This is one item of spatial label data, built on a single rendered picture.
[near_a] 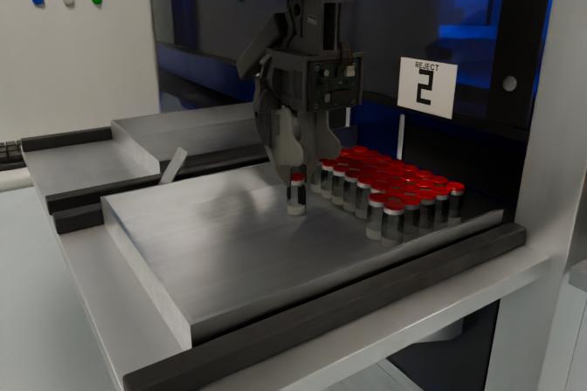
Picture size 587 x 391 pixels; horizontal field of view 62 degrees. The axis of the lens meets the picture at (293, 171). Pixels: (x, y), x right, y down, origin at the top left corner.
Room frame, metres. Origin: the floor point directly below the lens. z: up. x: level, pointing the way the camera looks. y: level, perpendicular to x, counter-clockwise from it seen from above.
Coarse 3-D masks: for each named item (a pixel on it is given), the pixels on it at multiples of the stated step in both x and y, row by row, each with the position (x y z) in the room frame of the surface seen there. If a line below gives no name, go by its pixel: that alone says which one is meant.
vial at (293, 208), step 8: (296, 184) 0.51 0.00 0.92; (288, 192) 0.51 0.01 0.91; (296, 192) 0.51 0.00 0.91; (304, 192) 0.51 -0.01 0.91; (288, 200) 0.51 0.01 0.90; (296, 200) 0.51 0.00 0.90; (304, 200) 0.51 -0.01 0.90; (288, 208) 0.51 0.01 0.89; (296, 208) 0.51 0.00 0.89; (304, 208) 0.51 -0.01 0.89
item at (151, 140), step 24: (120, 120) 0.83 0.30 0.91; (144, 120) 0.85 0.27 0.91; (168, 120) 0.88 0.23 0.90; (192, 120) 0.90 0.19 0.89; (216, 120) 0.93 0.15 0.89; (240, 120) 0.95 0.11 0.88; (120, 144) 0.78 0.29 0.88; (144, 144) 0.79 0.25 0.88; (168, 144) 0.79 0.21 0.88; (192, 144) 0.79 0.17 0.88; (216, 144) 0.79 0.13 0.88; (240, 144) 0.79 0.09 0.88; (144, 168) 0.67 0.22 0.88
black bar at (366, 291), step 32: (512, 224) 0.45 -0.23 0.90; (448, 256) 0.39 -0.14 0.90; (480, 256) 0.40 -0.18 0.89; (352, 288) 0.34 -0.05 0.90; (384, 288) 0.34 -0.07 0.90; (416, 288) 0.36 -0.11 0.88; (288, 320) 0.29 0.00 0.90; (320, 320) 0.30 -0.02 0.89; (192, 352) 0.26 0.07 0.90; (224, 352) 0.26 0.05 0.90; (256, 352) 0.27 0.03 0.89; (128, 384) 0.23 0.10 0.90; (160, 384) 0.24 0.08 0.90; (192, 384) 0.25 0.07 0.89
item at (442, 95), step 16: (416, 64) 0.58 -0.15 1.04; (432, 64) 0.56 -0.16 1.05; (448, 64) 0.54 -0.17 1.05; (400, 80) 0.60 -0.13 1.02; (416, 80) 0.58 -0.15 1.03; (432, 80) 0.56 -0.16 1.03; (448, 80) 0.54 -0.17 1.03; (400, 96) 0.60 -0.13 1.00; (416, 96) 0.58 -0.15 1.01; (432, 96) 0.56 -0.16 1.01; (448, 96) 0.54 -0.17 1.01; (432, 112) 0.56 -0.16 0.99; (448, 112) 0.54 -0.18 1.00
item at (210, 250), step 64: (128, 192) 0.50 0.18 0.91; (192, 192) 0.54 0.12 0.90; (256, 192) 0.58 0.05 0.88; (128, 256) 0.40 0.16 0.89; (192, 256) 0.42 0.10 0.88; (256, 256) 0.42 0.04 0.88; (320, 256) 0.42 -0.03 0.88; (384, 256) 0.37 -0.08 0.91; (192, 320) 0.27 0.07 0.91; (256, 320) 0.30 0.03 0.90
